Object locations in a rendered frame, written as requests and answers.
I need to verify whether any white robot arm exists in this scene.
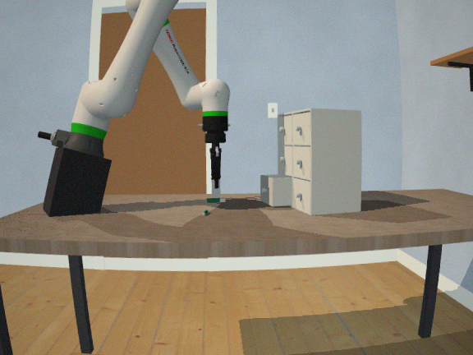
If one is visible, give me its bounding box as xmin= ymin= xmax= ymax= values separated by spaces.
xmin=38 ymin=0 xmax=230 ymax=157

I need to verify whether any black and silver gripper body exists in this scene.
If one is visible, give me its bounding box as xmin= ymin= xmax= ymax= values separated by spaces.
xmin=205 ymin=133 xmax=226 ymax=157

